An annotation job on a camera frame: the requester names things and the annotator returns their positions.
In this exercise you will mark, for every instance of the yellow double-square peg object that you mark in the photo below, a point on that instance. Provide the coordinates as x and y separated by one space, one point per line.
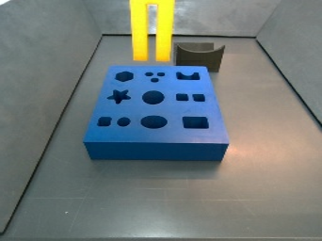
139 28

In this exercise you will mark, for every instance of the blue shape-sorter block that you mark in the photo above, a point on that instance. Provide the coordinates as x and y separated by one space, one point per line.
157 113

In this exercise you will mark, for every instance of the dark grey curved block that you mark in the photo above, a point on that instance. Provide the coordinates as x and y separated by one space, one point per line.
198 54

